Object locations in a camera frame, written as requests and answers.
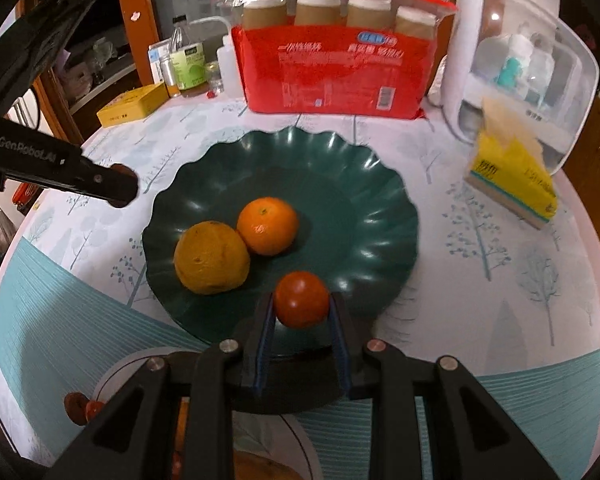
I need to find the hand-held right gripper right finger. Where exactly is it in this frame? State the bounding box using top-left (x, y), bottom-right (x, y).
top-left (327, 291), bottom-right (565, 480)

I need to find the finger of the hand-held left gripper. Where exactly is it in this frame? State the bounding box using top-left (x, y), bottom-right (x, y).
top-left (0, 112), bottom-right (141, 209)

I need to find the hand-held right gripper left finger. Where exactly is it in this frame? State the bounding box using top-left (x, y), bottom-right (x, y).
top-left (42, 291), bottom-right (277, 480)

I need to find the red tomato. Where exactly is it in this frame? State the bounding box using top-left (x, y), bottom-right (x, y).
top-left (273, 271), bottom-right (330, 330)

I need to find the dark green scalloped plate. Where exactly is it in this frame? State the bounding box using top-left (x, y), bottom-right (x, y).
top-left (141, 126), bottom-right (421, 361)

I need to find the white round plate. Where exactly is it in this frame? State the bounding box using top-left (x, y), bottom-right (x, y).
top-left (94, 345), bottom-right (326, 480)

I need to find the yellow tin box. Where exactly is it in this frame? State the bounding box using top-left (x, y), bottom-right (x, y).
top-left (97, 84), bottom-right (170, 128)

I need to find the wrinkled yellow orange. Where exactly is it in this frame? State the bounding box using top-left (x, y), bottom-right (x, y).
top-left (174, 221), bottom-right (251, 295)

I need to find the wooden glass door cabinet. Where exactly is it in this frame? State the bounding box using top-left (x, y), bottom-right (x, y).
top-left (10, 0), bottom-right (511, 128)

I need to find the bright orange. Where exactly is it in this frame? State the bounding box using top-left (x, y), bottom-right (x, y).
top-left (236, 197), bottom-right (300, 256)

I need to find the small silver jar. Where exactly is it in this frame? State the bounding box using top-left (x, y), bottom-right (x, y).
top-left (159, 55), bottom-right (179, 99)

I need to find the green label bottle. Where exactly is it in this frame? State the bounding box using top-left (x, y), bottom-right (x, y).
top-left (172, 45), bottom-right (209, 97)

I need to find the tall clear glass bottle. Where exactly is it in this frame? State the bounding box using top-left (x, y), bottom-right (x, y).
top-left (170, 16), bottom-right (189, 52)

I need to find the small glass jar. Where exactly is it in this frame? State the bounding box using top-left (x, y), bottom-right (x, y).
top-left (205, 62), bottom-right (224, 94)

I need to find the tree print tablecloth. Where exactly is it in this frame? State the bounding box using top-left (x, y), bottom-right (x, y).
top-left (0, 94), bottom-right (600, 480)

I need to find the white squeeze bottle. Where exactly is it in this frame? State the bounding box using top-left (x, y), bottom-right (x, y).
top-left (218, 35), bottom-right (242, 97)

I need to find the yellow tissue pack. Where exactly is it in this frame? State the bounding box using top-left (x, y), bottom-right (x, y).
top-left (462, 97), bottom-right (560, 231)

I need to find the red pack of paper cups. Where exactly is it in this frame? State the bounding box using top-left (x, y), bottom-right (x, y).
top-left (215, 0), bottom-right (458, 121)

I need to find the white storage box clear lid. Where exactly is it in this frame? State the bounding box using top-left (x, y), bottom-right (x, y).
top-left (427, 0), bottom-right (600, 176)

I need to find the brown wooden panel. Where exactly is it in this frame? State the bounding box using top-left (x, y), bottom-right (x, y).
top-left (555, 95), bottom-right (600, 243)

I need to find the teal bottle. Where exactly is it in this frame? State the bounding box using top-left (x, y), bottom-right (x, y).
top-left (497, 57), bottom-right (524, 89)

